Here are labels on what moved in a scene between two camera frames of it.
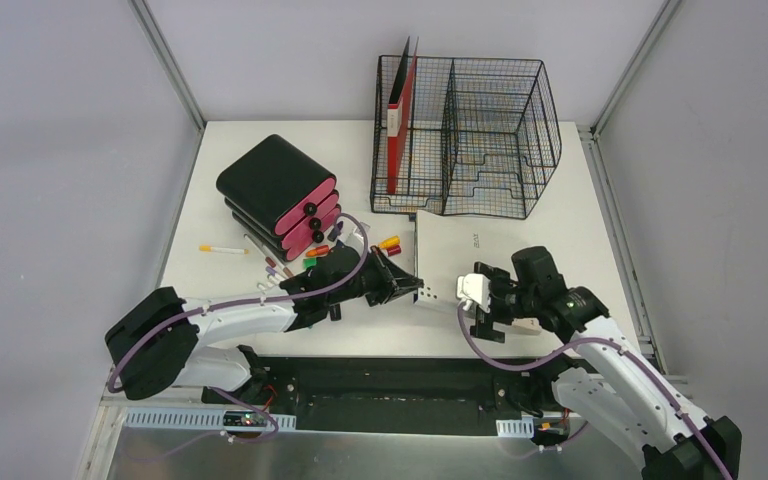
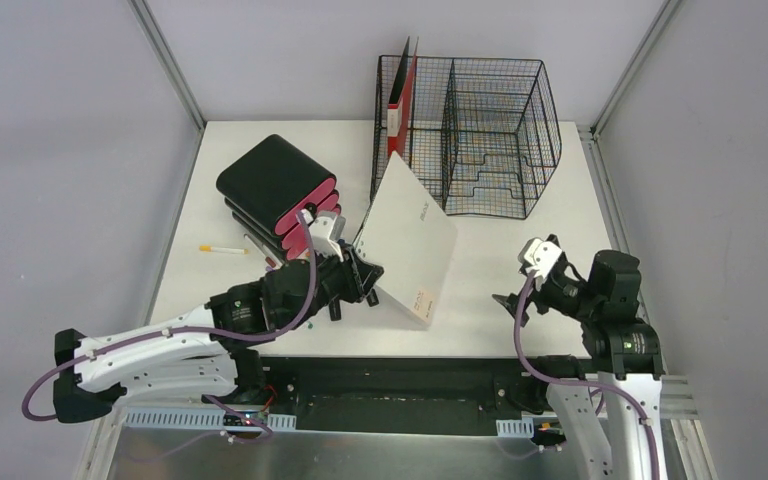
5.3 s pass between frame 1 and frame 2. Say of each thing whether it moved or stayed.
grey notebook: moved
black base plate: stayed
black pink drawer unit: stayed
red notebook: stayed
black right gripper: moved
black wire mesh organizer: stayed
